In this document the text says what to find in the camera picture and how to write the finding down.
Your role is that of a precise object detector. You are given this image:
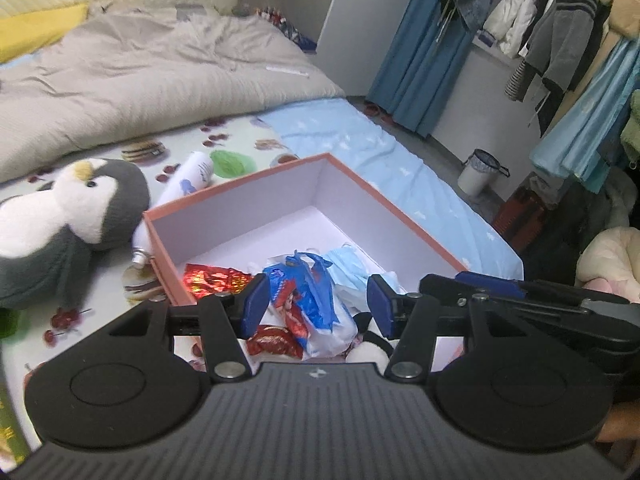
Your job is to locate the white wardrobe cabinet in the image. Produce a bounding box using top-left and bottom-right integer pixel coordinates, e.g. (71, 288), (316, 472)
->
(317, 0), (436, 101)

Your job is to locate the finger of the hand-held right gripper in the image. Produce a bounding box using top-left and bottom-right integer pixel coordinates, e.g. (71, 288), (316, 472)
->
(419, 274), (591, 321)
(455, 270), (629, 306)

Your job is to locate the yellow pillow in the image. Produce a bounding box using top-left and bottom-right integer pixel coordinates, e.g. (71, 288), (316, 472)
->
(0, 2), (91, 66)

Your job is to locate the white slim stick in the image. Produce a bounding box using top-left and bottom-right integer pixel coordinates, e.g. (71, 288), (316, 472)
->
(264, 63), (311, 80)

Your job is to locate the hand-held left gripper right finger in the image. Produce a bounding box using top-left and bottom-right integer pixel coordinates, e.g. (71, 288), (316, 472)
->
(367, 275), (539, 382)

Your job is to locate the pink cardboard box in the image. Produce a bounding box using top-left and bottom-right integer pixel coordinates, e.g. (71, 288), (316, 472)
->
(142, 152), (471, 374)

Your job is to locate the dark red floor object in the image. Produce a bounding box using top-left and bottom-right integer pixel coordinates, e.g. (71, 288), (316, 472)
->
(492, 184), (549, 254)

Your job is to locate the dark clothing heap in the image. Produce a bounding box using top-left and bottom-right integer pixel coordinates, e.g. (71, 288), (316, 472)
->
(544, 165), (632, 282)

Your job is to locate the shiny red foil wrapper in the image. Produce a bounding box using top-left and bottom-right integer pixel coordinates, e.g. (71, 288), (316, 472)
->
(182, 262), (255, 297)

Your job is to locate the row of hanging clothes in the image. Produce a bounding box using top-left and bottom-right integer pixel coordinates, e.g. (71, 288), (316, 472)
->
(435, 0), (640, 196)

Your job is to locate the green yellow wrapped stick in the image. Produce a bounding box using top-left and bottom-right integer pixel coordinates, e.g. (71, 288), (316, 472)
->
(0, 387), (32, 467)

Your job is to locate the person's right hand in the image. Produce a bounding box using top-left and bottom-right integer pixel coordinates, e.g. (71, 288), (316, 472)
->
(595, 401), (640, 444)

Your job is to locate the cluster of small bottles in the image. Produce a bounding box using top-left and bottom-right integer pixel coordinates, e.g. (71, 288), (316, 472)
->
(232, 2), (319, 54)

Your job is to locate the white trash bin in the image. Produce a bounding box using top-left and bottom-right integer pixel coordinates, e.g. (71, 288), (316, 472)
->
(457, 148), (511, 197)

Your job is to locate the fruit printed plastic mat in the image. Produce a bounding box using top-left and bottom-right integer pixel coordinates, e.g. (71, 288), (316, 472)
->
(0, 115), (304, 466)

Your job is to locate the small panda plush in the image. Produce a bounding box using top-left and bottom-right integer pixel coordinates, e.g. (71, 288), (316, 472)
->
(345, 311), (401, 376)

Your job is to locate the grey white penguin plush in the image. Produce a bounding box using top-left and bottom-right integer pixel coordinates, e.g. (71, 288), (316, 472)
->
(0, 158), (151, 311)

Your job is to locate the grey duvet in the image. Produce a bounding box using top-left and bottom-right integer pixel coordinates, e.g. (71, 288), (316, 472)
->
(0, 2), (347, 184)

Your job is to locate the blue curtain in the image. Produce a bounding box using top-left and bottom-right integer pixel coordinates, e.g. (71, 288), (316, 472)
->
(367, 0), (484, 139)

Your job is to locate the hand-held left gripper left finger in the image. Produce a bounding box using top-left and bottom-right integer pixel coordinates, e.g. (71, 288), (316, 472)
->
(90, 274), (271, 382)

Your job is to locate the dark red patterned wrapper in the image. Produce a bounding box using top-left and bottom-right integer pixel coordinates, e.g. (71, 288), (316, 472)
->
(246, 324), (305, 361)

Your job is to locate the cream plush cushion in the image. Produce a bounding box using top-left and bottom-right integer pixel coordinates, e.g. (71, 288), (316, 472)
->
(575, 226), (640, 304)

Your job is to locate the blue face mask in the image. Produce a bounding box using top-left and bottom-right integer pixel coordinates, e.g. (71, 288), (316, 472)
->
(320, 242), (406, 307)

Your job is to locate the blue snack packet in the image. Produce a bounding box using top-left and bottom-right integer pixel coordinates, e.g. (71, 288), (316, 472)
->
(262, 251), (359, 359)

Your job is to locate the white spray bottle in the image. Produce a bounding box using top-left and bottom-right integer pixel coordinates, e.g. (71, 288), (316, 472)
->
(131, 151), (216, 269)

